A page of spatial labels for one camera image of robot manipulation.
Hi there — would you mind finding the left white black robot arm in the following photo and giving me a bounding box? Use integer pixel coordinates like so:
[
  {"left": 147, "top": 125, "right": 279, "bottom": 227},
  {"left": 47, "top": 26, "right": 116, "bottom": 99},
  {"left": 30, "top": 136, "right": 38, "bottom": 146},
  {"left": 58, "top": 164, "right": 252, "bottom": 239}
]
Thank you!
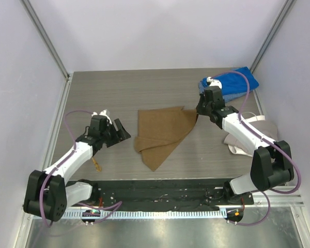
[{"left": 23, "top": 113, "right": 131, "bottom": 222}]

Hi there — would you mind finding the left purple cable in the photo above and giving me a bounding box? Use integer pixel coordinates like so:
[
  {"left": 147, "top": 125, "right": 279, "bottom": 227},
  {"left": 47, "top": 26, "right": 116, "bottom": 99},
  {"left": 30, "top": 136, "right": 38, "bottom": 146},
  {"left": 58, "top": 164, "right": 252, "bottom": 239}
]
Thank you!
[{"left": 40, "top": 110, "right": 123, "bottom": 228}]

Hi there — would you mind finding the brown cloth napkin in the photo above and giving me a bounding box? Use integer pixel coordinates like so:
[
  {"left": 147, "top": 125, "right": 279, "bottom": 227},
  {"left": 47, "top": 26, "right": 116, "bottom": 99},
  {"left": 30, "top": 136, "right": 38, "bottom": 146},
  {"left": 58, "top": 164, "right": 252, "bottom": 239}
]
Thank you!
[{"left": 134, "top": 106, "right": 198, "bottom": 172}]

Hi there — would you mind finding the left aluminium frame post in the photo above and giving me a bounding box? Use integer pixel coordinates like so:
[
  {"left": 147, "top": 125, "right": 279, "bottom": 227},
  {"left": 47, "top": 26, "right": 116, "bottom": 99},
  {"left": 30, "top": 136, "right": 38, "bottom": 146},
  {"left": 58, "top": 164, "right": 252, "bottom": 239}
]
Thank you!
[{"left": 20, "top": 0, "right": 70, "bottom": 80}]

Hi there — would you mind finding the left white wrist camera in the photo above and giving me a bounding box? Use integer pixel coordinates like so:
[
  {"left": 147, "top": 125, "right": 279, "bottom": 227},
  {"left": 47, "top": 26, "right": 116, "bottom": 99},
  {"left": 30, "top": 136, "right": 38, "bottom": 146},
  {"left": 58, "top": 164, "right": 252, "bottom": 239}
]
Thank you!
[{"left": 91, "top": 110, "right": 112, "bottom": 124}]

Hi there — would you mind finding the grey white cap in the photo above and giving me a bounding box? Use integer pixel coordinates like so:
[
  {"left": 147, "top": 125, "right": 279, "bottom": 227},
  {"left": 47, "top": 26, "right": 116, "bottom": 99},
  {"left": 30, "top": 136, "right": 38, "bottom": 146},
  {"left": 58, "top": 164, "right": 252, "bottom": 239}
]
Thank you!
[{"left": 223, "top": 112, "right": 278, "bottom": 157}]

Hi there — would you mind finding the slotted white cable duct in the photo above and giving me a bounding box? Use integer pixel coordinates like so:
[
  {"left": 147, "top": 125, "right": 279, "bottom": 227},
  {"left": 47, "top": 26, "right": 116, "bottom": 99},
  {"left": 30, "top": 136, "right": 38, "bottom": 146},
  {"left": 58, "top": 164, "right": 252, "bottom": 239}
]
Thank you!
[{"left": 61, "top": 208, "right": 227, "bottom": 220}]

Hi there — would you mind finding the aluminium frame post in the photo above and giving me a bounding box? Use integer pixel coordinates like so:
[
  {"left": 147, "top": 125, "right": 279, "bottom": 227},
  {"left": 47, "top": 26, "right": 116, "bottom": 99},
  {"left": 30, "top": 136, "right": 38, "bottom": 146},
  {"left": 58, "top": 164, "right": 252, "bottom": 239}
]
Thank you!
[
  {"left": 20, "top": 0, "right": 70, "bottom": 80},
  {"left": 250, "top": 0, "right": 297, "bottom": 74}
]

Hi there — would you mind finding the front aluminium rail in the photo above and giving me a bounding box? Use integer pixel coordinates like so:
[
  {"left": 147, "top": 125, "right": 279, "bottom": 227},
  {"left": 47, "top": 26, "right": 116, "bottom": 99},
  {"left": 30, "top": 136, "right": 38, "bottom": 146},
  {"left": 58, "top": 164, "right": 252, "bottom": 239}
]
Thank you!
[{"left": 75, "top": 191, "right": 302, "bottom": 209}]

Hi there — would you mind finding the gold spoon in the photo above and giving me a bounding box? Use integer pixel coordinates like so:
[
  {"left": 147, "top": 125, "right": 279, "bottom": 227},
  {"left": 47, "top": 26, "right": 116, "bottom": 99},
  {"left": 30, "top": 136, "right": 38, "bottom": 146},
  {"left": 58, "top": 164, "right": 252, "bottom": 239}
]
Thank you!
[{"left": 92, "top": 157, "right": 102, "bottom": 172}]

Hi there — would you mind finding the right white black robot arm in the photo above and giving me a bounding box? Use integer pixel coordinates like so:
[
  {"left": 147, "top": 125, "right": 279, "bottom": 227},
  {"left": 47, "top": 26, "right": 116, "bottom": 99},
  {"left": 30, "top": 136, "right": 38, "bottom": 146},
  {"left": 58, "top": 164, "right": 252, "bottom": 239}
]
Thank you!
[{"left": 196, "top": 86, "right": 295, "bottom": 204}]

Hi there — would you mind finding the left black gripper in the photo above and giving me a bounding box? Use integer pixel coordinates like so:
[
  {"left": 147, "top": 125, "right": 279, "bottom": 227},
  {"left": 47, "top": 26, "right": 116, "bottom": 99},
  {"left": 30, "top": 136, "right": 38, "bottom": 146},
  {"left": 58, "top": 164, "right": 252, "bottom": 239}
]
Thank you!
[{"left": 100, "top": 119, "right": 130, "bottom": 147}]

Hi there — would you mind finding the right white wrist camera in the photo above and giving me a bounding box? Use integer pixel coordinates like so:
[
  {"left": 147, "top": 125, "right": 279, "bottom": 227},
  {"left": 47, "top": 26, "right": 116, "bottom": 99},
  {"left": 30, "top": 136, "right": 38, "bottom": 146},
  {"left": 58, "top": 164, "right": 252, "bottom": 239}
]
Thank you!
[{"left": 206, "top": 77, "right": 222, "bottom": 89}]

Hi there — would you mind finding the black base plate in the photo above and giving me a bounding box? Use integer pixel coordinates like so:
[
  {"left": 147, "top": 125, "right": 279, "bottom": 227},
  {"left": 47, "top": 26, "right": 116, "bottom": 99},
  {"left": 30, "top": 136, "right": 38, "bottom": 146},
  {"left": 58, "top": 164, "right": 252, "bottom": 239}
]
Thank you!
[{"left": 83, "top": 178, "right": 255, "bottom": 212}]

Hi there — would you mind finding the blue white checkered cloth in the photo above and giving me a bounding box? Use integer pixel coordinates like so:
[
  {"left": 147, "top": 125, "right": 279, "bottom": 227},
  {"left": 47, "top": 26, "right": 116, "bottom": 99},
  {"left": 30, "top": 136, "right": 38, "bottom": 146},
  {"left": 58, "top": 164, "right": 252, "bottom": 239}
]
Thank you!
[{"left": 198, "top": 81, "right": 246, "bottom": 102}]

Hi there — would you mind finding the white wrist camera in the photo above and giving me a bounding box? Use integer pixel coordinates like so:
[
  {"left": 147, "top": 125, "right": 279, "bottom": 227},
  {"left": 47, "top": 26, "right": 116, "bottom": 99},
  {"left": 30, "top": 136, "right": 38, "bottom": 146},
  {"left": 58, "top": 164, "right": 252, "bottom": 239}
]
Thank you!
[
  {"left": 91, "top": 110, "right": 112, "bottom": 124},
  {"left": 206, "top": 77, "right": 222, "bottom": 89}
]

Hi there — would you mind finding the blue folded cloth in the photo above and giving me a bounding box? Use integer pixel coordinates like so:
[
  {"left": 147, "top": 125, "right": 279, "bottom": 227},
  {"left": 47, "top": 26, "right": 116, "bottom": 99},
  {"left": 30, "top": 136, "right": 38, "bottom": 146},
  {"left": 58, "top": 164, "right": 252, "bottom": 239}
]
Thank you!
[{"left": 201, "top": 67, "right": 259, "bottom": 92}]

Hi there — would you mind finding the right aluminium frame post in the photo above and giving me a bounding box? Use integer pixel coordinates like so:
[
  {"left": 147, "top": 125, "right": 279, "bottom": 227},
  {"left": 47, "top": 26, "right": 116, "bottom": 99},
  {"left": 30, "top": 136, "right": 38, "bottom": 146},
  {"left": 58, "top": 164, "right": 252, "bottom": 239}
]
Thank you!
[{"left": 250, "top": 0, "right": 297, "bottom": 74}]

